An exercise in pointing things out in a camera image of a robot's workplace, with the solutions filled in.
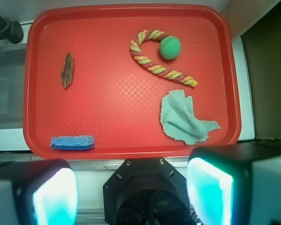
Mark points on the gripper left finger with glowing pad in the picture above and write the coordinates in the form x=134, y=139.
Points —
x=41, y=192

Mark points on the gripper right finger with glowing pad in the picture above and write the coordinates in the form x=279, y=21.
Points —
x=236, y=184

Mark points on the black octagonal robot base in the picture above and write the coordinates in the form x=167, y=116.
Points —
x=146, y=191

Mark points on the brown wood chip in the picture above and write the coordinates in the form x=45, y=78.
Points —
x=67, y=71

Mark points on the blue sponge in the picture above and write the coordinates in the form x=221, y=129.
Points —
x=81, y=142

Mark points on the light green cloth rag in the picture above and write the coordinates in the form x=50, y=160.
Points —
x=178, y=119

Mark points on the red plastic tray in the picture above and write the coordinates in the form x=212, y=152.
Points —
x=112, y=97

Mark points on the green rubber ball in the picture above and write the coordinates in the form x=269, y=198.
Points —
x=170, y=47

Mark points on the black clamp mount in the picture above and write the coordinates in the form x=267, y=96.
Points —
x=10, y=31

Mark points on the multicolour twisted rope toy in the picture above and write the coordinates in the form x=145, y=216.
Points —
x=154, y=68

